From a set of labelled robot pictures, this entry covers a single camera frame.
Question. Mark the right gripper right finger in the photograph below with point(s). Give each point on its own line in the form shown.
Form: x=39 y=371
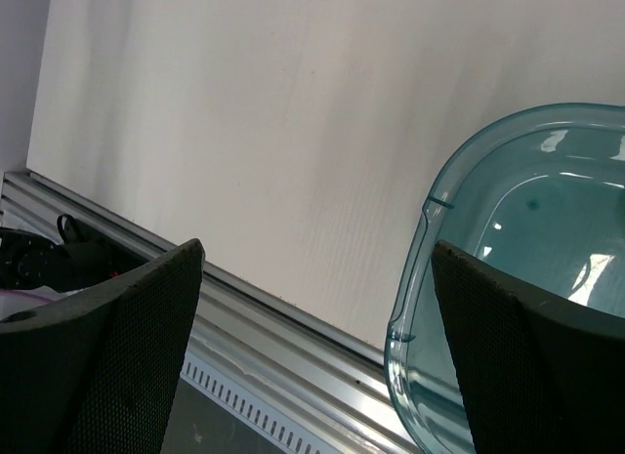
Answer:
x=537 y=372

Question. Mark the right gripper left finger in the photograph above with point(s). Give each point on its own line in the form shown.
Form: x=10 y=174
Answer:
x=97 y=372

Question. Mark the teal plastic tray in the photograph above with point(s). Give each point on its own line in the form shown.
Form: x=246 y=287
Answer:
x=539 y=195

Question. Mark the white slotted cable duct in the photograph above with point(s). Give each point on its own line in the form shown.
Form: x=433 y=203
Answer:
x=245 y=407

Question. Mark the aluminium rail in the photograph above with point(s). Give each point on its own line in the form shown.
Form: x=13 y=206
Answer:
x=318 y=376

